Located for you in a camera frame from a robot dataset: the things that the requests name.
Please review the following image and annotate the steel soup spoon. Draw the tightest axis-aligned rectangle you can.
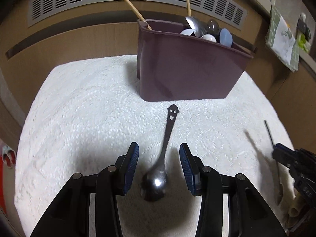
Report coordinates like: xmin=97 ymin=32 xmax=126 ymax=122
xmin=185 ymin=16 xmax=207 ymax=38

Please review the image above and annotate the white textured towel mat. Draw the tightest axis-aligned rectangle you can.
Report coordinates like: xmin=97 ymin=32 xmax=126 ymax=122
xmin=14 ymin=55 xmax=295 ymax=236

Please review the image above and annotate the slim black handled teaspoon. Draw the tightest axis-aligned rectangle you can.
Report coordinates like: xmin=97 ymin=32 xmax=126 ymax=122
xmin=263 ymin=120 xmax=284 ymax=206

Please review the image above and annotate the white plastic spoon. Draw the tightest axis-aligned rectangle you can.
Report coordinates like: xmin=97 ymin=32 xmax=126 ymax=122
xmin=201 ymin=34 xmax=217 ymax=43

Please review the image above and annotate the purple plastic utensil holder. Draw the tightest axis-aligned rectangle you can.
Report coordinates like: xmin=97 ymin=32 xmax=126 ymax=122
xmin=137 ymin=19 xmax=253 ymax=102

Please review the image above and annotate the green checked dish towel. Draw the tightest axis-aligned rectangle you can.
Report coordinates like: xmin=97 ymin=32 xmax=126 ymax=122
xmin=266 ymin=5 xmax=299 ymax=72

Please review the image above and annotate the patterned slipper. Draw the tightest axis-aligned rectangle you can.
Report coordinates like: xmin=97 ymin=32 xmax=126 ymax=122
xmin=1 ymin=144 xmax=17 ymax=168

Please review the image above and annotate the pale blue spoon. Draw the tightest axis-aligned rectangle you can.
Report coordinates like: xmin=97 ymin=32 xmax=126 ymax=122
xmin=181 ymin=28 xmax=195 ymax=36

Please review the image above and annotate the smiley handle steel spoon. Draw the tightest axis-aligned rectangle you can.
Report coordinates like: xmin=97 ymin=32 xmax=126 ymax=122
xmin=141 ymin=104 xmax=179 ymax=202

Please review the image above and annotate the gloved right hand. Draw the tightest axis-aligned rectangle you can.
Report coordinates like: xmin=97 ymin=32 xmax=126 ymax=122
xmin=285 ymin=192 xmax=315 ymax=233

